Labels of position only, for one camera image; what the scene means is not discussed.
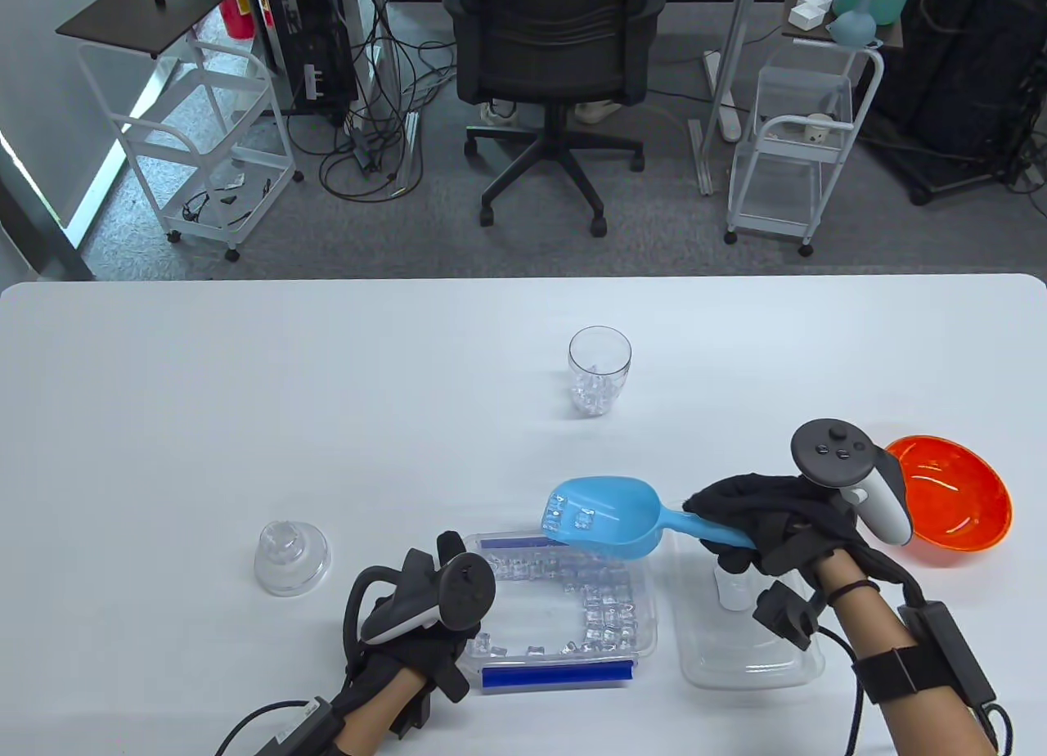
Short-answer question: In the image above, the person's left hand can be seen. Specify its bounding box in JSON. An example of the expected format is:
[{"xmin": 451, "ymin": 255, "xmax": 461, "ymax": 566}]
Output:
[{"xmin": 342, "ymin": 531, "xmax": 497, "ymax": 704}]

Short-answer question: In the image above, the person's right hand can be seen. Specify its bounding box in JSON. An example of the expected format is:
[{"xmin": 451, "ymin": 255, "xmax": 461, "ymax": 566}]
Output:
[{"xmin": 683, "ymin": 474, "xmax": 870, "ymax": 578}]

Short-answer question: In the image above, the white black controller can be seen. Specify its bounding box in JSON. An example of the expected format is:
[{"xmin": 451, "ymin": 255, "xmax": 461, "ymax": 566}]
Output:
[
  {"xmin": 342, "ymin": 550, "xmax": 497, "ymax": 668},
  {"xmin": 790, "ymin": 419, "xmax": 913, "ymax": 547}
]

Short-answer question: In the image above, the clear container lid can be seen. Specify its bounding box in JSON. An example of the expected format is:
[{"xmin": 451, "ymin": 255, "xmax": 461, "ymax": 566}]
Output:
[{"xmin": 658, "ymin": 527, "xmax": 825, "ymax": 691}]

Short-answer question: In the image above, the blue plastic scoop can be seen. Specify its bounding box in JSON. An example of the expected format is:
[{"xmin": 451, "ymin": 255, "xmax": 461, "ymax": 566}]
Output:
[{"xmin": 541, "ymin": 475, "xmax": 757, "ymax": 560}]

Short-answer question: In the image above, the clear plastic shaker lid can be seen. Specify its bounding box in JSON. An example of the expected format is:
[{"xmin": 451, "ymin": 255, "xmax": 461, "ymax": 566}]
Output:
[{"xmin": 254, "ymin": 520, "xmax": 332, "ymax": 598}]

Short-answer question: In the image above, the clear container with blue latches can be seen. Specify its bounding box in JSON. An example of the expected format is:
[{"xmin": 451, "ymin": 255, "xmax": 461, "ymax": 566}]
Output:
[{"xmin": 458, "ymin": 531, "xmax": 660, "ymax": 693}]

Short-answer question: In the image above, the pile of ice cubes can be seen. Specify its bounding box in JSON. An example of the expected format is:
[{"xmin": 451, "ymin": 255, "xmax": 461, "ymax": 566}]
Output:
[{"xmin": 469, "ymin": 494, "xmax": 639, "ymax": 659}]

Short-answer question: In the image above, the small batch of ice cubes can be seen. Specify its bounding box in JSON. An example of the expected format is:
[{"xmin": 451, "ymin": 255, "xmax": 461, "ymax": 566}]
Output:
[{"xmin": 572, "ymin": 366, "xmax": 628, "ymax": 416}]

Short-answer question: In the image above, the clear plastic shaker cup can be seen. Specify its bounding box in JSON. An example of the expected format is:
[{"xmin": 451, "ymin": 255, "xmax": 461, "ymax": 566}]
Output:
[{"xmin": 568, "ymin": 326, "xmax": 633, "ymax": 418}]

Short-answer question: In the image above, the person's left forearm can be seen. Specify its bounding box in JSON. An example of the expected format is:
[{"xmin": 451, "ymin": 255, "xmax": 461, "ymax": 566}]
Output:
[{"xmin": 331, "ymin": 674, "xmax": 430, "ymax": 756}]

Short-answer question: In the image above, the person's right forearm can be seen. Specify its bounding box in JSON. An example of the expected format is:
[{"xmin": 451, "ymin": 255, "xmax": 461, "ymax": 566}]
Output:
[{"xmin": 810, "ymin": 547, "xmax": 999, "ymax": 756}]

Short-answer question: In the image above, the black left wrist sensor box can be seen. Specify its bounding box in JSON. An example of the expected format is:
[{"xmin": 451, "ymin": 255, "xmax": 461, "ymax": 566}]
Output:
[{"xmin": 260, "ymin": 697, "xmax": 342, "ymax": 756}]

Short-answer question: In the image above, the black wrist sensor box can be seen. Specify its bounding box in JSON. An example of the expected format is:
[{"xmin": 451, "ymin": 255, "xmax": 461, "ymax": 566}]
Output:
[
  {"xmin": 851, "ymin": 601, "xmax": 999, "ymax": 708},
  {"xmin": 260, "ymin": 697, "xmax": 342, "ymax": 756}
]

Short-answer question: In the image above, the orange plastic bowl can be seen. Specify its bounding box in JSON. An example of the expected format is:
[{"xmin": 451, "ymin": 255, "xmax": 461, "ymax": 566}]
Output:
[{"xmin": 883, "ymin": 435, "xmax": 1013, "ymax": 551}]

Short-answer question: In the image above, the black right wrist sensor box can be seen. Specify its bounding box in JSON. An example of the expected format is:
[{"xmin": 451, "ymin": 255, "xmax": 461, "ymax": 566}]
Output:
[{"xmin": 851, "ymin": 601, "xmax": 999, "ymax": 708}]

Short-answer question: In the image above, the white power strip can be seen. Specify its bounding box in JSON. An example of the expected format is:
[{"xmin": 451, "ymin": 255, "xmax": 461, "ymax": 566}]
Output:
[{"xmin": 702, "ymin": 48, "xmax": 742, "ymax": 143}]

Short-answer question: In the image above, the white desk leg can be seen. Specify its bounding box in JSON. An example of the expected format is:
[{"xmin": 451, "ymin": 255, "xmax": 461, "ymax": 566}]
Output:
[{"xmin": 689, "ymin": 0, "xmax": 780, "ymax": 196}]

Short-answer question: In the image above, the brown side table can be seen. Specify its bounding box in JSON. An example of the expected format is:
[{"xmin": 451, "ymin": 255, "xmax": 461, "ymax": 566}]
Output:
[{"xmin": 781, "ymin": 0, "xmax": 905, "ymax": 51}]

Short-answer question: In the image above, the black covered equipment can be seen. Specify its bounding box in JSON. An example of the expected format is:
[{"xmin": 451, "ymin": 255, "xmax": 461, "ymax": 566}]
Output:
[{"xmin": 859, "ymin": 0, "xmax": 1047, "ymax": 207}]

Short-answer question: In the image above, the light blue vase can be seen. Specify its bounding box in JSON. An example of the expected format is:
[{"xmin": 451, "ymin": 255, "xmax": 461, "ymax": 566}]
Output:
[{"xmin": 827, "ymin": 0, "xmax": 878, "ymax": 47}]

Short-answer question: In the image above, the black office chair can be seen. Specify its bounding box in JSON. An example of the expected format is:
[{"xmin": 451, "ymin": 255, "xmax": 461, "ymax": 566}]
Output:
[{"xmin": 442, "ymin": 0, "xmax": 665, "ymax": 237}]

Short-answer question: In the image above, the grey pillar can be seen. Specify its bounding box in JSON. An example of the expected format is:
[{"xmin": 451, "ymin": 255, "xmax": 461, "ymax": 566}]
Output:
[{"xmin": 0, "ymin": 134, "xmax": 97, "ymax": 282}]

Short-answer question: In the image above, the black computer tower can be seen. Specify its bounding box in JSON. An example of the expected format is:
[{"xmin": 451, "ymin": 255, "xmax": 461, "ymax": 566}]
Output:
[{"xmin": 263, "ymin": 0, "xmax": 361, "ymax": 127}]

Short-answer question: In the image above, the dark brown board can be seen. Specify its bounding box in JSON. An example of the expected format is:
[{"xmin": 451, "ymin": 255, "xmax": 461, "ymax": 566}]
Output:
[{"xmin": 56, "ymin": 0, "xmax": 248, "ymax": 60}]

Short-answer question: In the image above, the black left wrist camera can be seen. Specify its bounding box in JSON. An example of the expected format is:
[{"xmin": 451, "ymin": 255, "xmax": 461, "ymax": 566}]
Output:
[{"xmin": 391, "ymin": 689, "xmax": 432, "ymax": 739}]

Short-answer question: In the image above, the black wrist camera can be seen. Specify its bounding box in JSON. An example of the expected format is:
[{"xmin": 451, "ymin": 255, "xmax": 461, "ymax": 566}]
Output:
[
  {"xmin": 391, "ymin": 689, "xmax": 432, "ymax": 739},
  {"xmin": 753, "ymin": 583, "xmax": 824, "ymax": 649}
]

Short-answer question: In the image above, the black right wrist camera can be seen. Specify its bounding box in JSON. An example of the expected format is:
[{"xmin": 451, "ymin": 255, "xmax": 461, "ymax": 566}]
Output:
[{"xmin": 753, "ymin": 583, "xmax": 824, "ymax": 649}]

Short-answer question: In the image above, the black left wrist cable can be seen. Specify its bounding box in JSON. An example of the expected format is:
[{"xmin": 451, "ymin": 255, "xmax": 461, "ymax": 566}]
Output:
[{"xmin": 214, "ymin": 699, "xmax": 316, "ymax": 756}]

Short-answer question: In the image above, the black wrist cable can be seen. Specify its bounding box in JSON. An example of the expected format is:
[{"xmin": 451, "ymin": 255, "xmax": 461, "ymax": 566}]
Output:
[
  {"xmin": 214, "ymin": 699, "xmax": 316, "ymax": 756},
  {"xmin": 843, "ymin": 674, "xmax": 1017, "ymax": 756}
]

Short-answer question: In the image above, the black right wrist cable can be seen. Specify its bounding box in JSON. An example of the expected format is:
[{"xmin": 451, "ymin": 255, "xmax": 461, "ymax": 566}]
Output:
[{"xmin": 843, "ymin": 674, "xmax": 1017, "ymax": 756}]

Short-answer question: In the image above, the white wire cart with mug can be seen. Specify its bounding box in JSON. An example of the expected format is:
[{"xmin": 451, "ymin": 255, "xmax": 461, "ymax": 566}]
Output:
[{"xmin": 724, "ymin": 38, "xmax": 886, "ymax": 257}]

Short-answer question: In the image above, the silver rail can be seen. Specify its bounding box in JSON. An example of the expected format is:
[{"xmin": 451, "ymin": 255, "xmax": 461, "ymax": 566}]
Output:
[{"xmin": 389, "ymin": 108, "xmax": 423, "ymax": 199}]

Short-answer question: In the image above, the bundle of black cables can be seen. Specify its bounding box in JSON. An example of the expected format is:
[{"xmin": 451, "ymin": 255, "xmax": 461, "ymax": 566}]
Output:
[{"xmin": 286, "ymin": 0, "xmax": 463, "ymax": 205}]

